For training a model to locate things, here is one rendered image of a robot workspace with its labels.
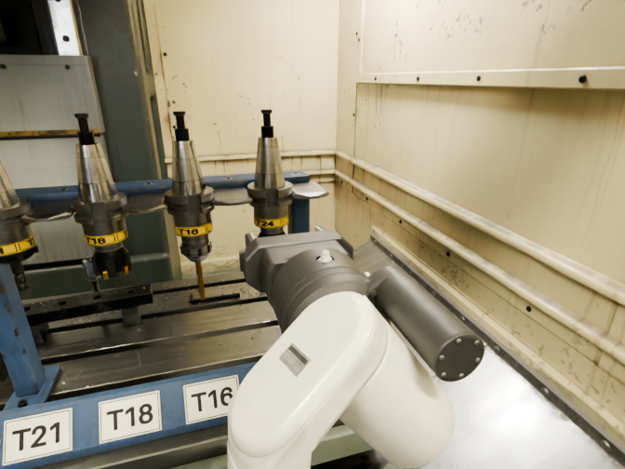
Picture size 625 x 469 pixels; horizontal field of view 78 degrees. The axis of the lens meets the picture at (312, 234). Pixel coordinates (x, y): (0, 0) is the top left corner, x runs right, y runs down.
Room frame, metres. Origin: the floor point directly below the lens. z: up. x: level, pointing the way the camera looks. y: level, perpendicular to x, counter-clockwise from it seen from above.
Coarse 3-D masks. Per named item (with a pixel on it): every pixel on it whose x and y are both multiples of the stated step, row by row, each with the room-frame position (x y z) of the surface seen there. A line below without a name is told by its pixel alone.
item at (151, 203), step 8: (128, 200) 0.49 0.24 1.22; (136, 200) 0.49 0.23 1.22; (144, 200) 0.49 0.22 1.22; (152, 200) 0.49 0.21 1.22; (160, 200) 0.49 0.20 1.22; (128, 208) 0.46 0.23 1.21; (136, 208) 0.46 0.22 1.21; (144, 208) 0.46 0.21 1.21; (152, 208) 0.46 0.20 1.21; (160, 208) 0.47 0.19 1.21
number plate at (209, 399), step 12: (192, 384) 0.44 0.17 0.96; (204, 384) 0.44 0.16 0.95; (216, 384) 0.44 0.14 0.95; (228, 384) 0.45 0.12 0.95; (192, 396) 0.43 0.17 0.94; (204, 396) 0.43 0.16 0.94; (216, 396) 0.43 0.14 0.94; (228, 396) 0.44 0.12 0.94; (192, 408) 0.42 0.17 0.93; (204, 408) 0.42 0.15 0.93; (216, 408) 0.42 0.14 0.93; (192, 420) 0.41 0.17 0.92; (204, 420) 0.41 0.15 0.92
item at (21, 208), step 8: (24, 200) 0.46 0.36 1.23; (8, 208) 0.43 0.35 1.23; (16, 208) 0.43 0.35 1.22; (24, 208) 0.44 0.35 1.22; (0, 216) 0.43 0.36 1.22; (8, 216) 0.43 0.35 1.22; (16, 216) 0.43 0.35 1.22; (0, 224) 0.42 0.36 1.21; (8, 224) 0.42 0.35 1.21; (16, 224) 0.43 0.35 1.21; (24, 224) 0.44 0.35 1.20
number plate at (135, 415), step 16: (112, 400) 0.41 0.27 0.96; (128, 400) 0.41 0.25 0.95; (144, 400) 0.41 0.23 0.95; (112, 416) 0.40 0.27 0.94; (128, 416) 0.40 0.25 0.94; (144, 416) 0.40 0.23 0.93; (160, 416) 0.40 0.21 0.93; (112, 432) 0.38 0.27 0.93; (128, 432) 0.39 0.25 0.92; (144, 432) 0.39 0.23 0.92
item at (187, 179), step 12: (180, 144) 0.49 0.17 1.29; (192, 144) 0.50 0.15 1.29; (180, 156) 0.49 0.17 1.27; (192, 156) 0.50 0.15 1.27; (180, 168) 0.49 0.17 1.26; (192, 168) 0.49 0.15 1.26; (180, 180) 0.49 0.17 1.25; (192, 180) 0.49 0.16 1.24; (180, 192) 0.48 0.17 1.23; (192, 192) 0.49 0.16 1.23
